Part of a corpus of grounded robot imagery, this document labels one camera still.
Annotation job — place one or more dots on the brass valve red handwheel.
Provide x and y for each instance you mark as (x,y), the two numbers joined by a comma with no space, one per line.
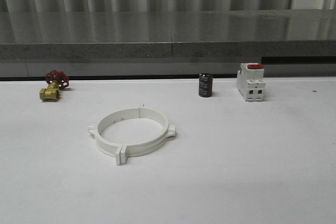
(56,80)

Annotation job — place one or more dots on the black cylindrical capacitor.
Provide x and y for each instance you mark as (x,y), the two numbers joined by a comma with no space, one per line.
(205,85)

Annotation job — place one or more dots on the white circuit breaker red switch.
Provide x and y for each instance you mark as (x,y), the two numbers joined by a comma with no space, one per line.
(250,81)

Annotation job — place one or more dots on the white half pipe clamp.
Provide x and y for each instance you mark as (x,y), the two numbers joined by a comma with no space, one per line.
(147,146)
(118,151)

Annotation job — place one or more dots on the grey stone counter ledge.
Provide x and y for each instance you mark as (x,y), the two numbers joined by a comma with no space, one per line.
(90,45)

